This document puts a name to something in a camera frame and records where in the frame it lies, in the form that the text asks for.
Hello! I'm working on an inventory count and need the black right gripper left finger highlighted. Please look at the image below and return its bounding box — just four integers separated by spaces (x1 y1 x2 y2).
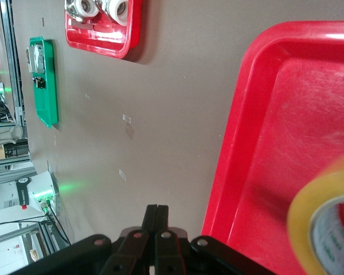
11 203 158 275

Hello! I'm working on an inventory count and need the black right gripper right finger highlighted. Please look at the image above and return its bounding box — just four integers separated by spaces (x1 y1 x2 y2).
157 203 276 275

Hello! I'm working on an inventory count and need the yellow tape roll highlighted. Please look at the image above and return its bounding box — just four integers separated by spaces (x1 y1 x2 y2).
286 151 344 275

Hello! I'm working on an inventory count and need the red plastic tray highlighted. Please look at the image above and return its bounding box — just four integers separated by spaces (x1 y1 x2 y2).
64 0 143 60
201 20 344 275

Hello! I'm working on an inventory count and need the green plastic tray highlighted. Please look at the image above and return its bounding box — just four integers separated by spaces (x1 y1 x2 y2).
28 36 60 129

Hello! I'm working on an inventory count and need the small black brass component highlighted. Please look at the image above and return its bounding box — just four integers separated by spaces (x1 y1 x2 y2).
32 73 48 90

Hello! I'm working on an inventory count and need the white circuit breaker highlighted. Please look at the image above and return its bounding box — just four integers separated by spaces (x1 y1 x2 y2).
34 42 46 72

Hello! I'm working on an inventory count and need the white metal pipe fitting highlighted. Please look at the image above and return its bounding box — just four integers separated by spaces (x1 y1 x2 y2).
99 0 130 26
65 0 100 23

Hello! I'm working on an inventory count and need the long black table cable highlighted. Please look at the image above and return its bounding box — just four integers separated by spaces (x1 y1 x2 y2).
44 200 72 246

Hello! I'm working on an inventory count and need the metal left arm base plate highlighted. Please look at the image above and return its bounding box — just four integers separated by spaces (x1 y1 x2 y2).
47 162 62 221

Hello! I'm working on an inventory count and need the thin black cable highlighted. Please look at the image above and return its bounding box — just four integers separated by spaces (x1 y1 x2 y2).
0 214 51 229

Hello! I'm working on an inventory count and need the aluminium frame profile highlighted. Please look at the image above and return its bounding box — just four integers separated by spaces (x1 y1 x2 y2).
0 0 26 127

